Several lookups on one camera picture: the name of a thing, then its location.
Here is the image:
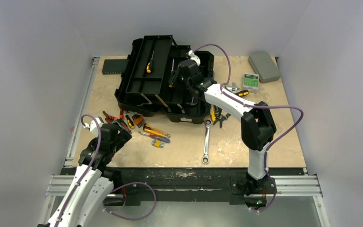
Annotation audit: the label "black yellow phillips screwdriver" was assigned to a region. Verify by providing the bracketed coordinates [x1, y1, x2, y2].
[168, 58, 175, 87]

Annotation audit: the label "steel claw hammer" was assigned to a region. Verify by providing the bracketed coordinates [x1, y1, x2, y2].
[187, 96, 200, 106]

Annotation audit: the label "short black yellow screwdriver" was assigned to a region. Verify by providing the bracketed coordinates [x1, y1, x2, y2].
[146, 51, 155, 73]

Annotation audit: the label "black plastic toolbox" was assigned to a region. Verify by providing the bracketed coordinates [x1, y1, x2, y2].
[114, 35, 215, 124]

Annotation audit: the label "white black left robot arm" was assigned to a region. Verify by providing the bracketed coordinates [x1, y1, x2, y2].
[41, 123, 132, 227]

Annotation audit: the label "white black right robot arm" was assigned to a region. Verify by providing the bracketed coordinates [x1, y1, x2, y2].
[168, 60, 276, 192]

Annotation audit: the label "orange utility knife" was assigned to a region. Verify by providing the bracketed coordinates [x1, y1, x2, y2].
[143, 124, 170, 138]

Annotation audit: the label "red blue small screwdriver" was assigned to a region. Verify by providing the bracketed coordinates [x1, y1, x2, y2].
[138, 131, 170, 143]

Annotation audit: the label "black multi pliers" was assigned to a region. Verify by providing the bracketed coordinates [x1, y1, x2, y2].
[213, 106, 231, 128]

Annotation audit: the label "black yellow long screwdriver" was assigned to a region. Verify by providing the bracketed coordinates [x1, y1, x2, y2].
[235, 90, 250, 97]

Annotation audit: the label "green white bit box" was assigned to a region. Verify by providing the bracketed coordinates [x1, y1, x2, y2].
[242, 73, 259, 93]

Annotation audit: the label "grey plastic case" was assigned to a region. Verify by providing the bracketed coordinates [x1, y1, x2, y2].
[249, 51, 281, 83]

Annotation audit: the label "silver ratchet wrench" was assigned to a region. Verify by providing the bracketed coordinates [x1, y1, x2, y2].
[202, 119, 212, 164]

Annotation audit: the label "red black wire stripper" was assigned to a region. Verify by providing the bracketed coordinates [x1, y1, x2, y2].
[102, 111, 131, 133]

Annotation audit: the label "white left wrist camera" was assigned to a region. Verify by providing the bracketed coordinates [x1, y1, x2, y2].
[84, 116, 104, 137]

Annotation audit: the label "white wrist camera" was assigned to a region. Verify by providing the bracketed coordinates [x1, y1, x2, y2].
[188, 50, 201, 66]
[84, 116, 104, 137]

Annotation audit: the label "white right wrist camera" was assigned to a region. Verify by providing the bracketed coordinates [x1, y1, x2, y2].
[188, 50, 201, 66]

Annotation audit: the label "yellow handled screwdriver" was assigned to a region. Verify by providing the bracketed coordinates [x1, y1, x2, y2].
[210, 105, 216, 122]

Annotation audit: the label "red handled adjustable wrench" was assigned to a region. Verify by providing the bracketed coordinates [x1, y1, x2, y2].
[225, 82, 240, 94]

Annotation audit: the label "black network switch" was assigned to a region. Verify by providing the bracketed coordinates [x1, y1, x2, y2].
[102, 59, 129, 75]

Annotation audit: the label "aluminium frame rail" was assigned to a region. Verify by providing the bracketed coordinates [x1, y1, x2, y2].
[45, 57, 101, 198]

